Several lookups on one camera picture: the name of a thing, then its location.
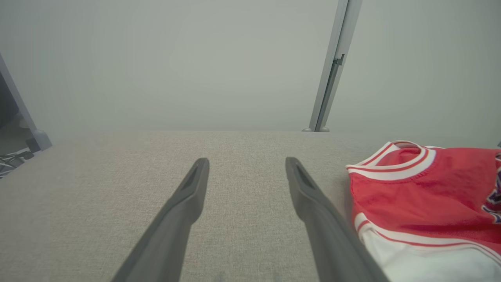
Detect red white numbered jersey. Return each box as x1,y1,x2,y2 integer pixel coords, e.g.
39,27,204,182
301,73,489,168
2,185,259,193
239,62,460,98
346,140,501,282

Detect grey metal partition post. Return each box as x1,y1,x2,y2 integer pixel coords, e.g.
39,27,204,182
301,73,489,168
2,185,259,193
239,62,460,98
302,0,363,132

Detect black floor cables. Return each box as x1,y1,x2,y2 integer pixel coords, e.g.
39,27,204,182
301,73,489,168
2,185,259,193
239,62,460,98
0,150,34,179

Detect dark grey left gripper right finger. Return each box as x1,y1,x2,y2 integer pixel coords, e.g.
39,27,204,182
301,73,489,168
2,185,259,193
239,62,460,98
285,157,390,282

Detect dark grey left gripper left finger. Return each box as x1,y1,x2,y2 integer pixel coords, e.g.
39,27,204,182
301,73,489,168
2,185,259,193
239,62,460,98
112,158,210,282

